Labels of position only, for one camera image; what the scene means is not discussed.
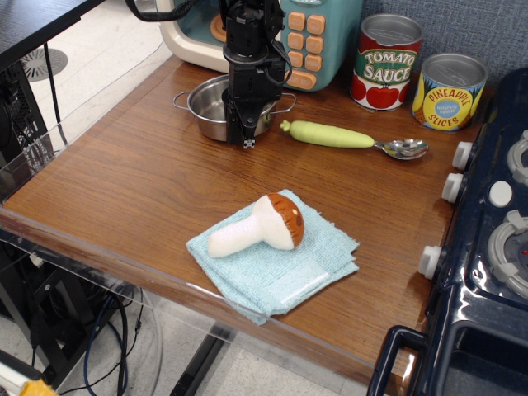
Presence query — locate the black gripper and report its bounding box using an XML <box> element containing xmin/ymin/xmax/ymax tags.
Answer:
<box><xmin>222</xmin><ymin>1</ymin><xmax>286</xmax><ymax>149</ymax></box>

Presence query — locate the stainless steel pot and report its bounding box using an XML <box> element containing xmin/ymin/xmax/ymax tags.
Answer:
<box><xmin>172</xmin><ymin>74</ymin><xmax>297</xmax><ymax>142</ymax></box>

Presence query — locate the toy microwave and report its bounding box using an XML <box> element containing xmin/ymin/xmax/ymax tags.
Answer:
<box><xmin>160</xmin><ymin>0</ymin><xmax>363</xmax><ymax>92</ymax></box>

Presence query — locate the plush toy mushroom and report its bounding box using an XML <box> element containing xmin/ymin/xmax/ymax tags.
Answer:
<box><xmin>207</xmin><ymin>192</ymin><xmax>305</xmax><ymax>258</ymax></box>

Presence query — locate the light blue folded cloth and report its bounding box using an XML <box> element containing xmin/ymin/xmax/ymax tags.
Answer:
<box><xmin>186</xmin><ymin>190</ymin><xmax>359</xmax><ymax>325</ymax></box>

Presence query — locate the tomato sauce can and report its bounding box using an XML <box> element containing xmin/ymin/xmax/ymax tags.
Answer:
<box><xmin>351</xmin><ymin>13</ymin><xmax>424</xmax><ymax>111</ymax></box>

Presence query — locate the pineapple slices can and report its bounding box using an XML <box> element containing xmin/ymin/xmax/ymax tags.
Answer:
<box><xmin>412</xmin><ymin>53</ymin><xmax>488</xmax><ymax>132</ymax></box>

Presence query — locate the black desk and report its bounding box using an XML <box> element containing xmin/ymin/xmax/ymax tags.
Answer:
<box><xmin>1</xmin><ymin>0</ymin><xmax>102</xmax><ymax>71</ymax></box>

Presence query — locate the black table leg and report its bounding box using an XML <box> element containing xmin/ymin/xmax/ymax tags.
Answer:
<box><xmin>169</xmin><ymin>333</ymin><xmax>231</xmax><ymax>396</ymax></box>

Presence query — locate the dark blue toy stove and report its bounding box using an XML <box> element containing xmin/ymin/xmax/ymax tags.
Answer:
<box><xmin>368</xmin><ymin>68</ymin><xmax>527</xmax><ymax>395</ymax></box>

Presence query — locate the spoon with green handle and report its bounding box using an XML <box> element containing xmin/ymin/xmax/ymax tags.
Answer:
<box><xmin>280</xmin><ymin>120</ymin><xmax>429</xmax><ymax>161</ymax></box>

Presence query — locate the black cable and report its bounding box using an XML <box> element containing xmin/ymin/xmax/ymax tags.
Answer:
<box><xmin>42</xmin><ymin>42</ymin><xmax>68</xmax><ymax>144</ymax></box>

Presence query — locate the blue cable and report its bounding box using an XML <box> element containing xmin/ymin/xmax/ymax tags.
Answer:
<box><xmin>83</xmin><ymin>293</ymin><xmax>129</xmax><ymax>396</ymax></box>

